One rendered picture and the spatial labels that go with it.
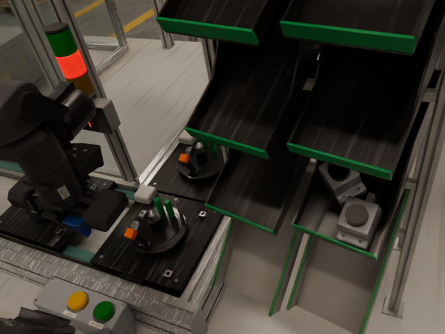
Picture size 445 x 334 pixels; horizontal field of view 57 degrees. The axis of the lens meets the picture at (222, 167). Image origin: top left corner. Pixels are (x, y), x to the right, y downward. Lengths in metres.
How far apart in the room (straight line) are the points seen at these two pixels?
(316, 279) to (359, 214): 0.25
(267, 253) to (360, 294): 0.18
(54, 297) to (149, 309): 0.22
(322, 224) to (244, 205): 0.13
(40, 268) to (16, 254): 0.09
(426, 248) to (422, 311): 0.17
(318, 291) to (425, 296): 0.29
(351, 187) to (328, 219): 0.07
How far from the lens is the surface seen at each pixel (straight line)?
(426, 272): 1.05
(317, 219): 0.66
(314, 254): 0.79
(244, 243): 0.82
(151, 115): 1.59
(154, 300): 0.91
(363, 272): 0.77
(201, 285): 0.90
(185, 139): 1.21
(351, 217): 0.58
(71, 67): 0.94
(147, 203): 1.07
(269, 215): 0.67
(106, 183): 1.17
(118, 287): 0.96
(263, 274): 0.81
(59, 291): 1.01
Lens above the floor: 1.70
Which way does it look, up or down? 41 degrees down
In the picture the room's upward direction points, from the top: 11 degrees counter-clockwise
